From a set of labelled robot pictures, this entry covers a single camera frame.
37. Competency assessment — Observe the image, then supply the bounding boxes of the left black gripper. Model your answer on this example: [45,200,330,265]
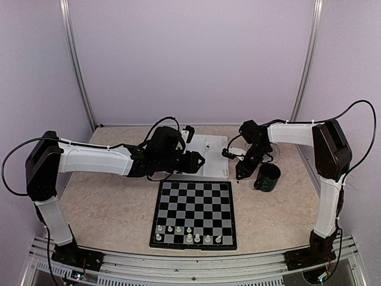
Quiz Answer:
[157,150,205,173]

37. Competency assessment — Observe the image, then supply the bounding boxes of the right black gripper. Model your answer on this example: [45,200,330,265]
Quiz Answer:
[235,143,270,180]

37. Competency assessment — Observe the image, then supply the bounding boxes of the black and silver chessboard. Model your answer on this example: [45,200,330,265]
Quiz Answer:
[149,180,238,251]

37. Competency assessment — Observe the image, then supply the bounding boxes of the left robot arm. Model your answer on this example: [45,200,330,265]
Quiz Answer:
[26,126,205,265]

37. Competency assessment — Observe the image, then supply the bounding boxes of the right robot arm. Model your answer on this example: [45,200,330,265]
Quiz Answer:
[223,119,352,265]

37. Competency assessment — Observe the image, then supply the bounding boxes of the white plastic divided tray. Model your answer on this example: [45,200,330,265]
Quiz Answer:
[173,135,229,181]

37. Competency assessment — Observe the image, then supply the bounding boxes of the dark green mug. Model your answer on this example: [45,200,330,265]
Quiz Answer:
[254,163,281,192]

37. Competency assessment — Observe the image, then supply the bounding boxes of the white plate with rings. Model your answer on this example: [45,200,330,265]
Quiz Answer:
[263,143,281,163]

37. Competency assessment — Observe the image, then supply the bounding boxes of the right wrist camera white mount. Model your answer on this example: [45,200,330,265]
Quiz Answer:
[221,147,246,160]

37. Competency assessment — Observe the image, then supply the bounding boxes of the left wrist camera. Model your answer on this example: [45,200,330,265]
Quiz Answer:
[181,125,195,147]

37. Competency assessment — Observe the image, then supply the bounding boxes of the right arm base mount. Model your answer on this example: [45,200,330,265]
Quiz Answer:
[284,248,336,271]

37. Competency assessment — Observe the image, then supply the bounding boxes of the right aluminium frame post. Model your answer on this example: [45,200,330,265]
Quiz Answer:
[291,0,324,121]

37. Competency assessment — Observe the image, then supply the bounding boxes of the aluminium frame post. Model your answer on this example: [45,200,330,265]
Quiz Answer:
[291,0,324,121]
[60,0,97,132]

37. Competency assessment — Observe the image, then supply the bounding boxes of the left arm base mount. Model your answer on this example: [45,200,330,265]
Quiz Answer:
[51,248,104,272]

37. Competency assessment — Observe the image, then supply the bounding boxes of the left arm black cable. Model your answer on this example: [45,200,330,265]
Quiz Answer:
[1,136,45,197]

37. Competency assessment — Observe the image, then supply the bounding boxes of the left aluminium frame post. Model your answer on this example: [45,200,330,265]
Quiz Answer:
[60,0,97,132]

